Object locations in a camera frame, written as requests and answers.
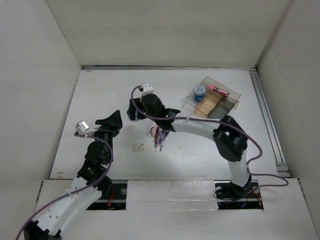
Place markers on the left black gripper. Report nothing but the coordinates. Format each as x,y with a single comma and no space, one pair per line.
112,124

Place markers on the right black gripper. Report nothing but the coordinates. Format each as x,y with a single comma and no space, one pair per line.
137,103

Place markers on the white eraser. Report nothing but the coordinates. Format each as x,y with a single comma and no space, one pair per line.
138,147

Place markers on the blue tape roll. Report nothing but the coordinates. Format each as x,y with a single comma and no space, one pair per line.
199,93

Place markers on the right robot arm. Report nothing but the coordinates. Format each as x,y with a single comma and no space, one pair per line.
225,132

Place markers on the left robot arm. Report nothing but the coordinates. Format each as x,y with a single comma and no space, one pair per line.
90,183

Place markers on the clear compartment desk organizer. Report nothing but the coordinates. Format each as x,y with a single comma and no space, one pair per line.
213,106

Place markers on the pink red gel pen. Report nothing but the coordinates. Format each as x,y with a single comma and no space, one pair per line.
157,137

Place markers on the blue gel pen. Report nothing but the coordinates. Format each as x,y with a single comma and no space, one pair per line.
162,136

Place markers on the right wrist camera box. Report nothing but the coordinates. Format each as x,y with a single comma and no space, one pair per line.
146,88

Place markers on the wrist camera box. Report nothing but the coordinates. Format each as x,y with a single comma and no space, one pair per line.
146,88
82,128

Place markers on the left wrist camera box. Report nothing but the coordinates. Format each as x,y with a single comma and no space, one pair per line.
82,128

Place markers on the metal base rail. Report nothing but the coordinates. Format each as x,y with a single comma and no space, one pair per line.
174,195

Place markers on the aluminium side rail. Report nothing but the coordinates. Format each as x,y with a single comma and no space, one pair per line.
280,161

